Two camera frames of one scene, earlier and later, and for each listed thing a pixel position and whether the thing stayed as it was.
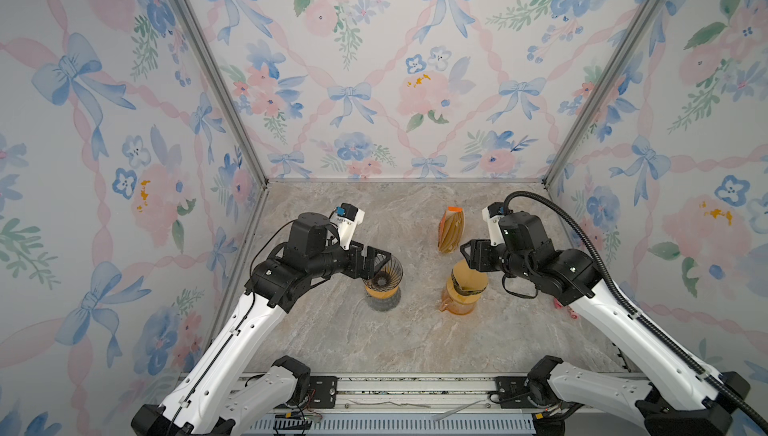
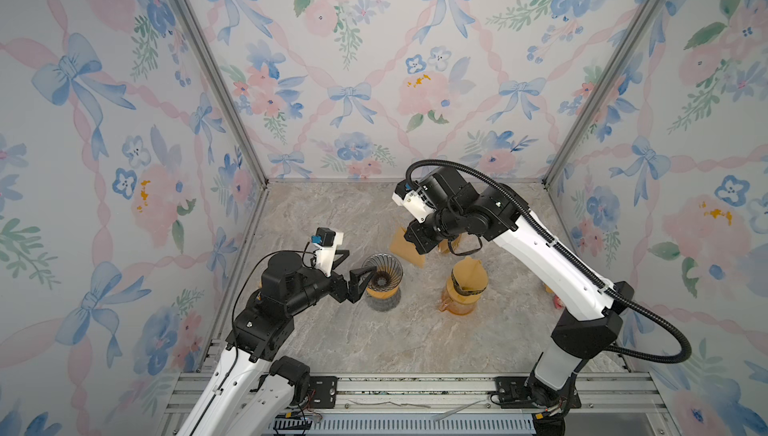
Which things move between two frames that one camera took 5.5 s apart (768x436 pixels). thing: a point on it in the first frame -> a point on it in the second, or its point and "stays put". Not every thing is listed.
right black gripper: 479,253 -> 414,235
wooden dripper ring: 381,294 stays put
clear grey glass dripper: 388,276 stays put
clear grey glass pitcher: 384,304 stays put
